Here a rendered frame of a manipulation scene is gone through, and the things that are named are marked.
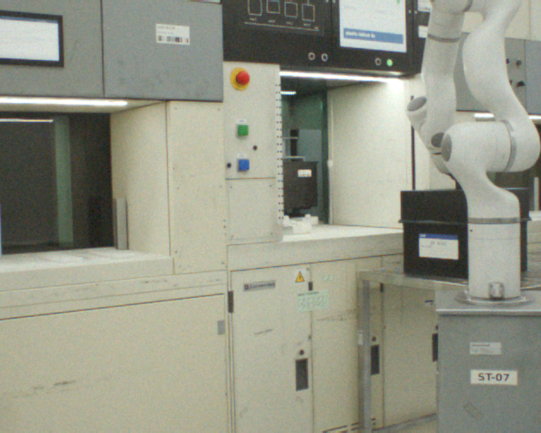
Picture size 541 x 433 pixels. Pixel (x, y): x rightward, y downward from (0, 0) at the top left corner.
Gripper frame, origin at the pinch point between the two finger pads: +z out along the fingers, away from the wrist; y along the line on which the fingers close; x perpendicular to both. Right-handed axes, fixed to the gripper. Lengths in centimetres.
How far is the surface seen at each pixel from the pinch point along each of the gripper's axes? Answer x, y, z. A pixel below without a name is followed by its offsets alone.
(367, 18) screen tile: -32, 30, -43
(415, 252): 24.0, 8.5, 5.7
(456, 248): 22.8, -6.4, 4.4
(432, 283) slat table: 35.4, -4.0, 5.1
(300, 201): -1, 80, 11
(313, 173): -13, 79, 8
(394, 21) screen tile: -40, 28, -35
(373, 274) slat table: 32.6, 21.2, 7.5
